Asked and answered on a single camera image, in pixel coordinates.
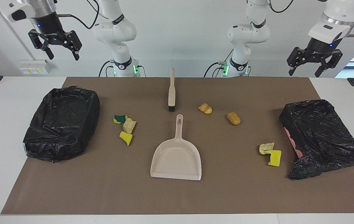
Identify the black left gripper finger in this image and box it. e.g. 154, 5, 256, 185
287, 47, 303, 76
315, 51, 343, 77

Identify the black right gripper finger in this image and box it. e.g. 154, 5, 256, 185
29, 29, 54, 60
63, 30, 82, 61

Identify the brown bread nugget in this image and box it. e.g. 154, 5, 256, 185
227, 112, 241, 125

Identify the pale sponge piece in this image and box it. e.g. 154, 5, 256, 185
259, 142, 275, 155

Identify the tan sponge piece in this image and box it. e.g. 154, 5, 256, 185
123, 118, 137, 134

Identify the notched yellow sponge piece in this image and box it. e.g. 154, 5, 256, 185
266, 150, 282, 167

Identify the orange toy croissant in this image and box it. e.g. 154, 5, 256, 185
198, 103, 213, 114

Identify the yellow sponge wedge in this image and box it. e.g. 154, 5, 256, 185
119, 131, 133, 147

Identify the beige hand brush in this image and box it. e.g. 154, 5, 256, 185
168, 68, 176, 112

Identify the beige plastic dustpan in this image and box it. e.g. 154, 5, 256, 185
150, 114, 202, 181

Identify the crumpled black trash bag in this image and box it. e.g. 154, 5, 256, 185
279, 100, 354, 180

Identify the pink plastic bin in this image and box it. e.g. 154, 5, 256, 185
284, 126, 303, 159

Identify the black bag lined bin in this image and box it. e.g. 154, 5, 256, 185
23, 86, 100, 163

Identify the brown table mat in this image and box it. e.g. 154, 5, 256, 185
1, 77, 354, 215

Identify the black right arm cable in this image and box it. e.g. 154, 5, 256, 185
55, 0, 100, 30

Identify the white wall socket box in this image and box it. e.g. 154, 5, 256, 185
18, 59, 52, 75

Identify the black right base cable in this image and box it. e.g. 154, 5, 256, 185
99, 61, 115, 77

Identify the black base cable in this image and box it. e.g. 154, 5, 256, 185
204, 48, 235, 77
99, 61, 115, 77

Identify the black left base cable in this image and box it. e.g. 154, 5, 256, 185
204, 48, 235, 77

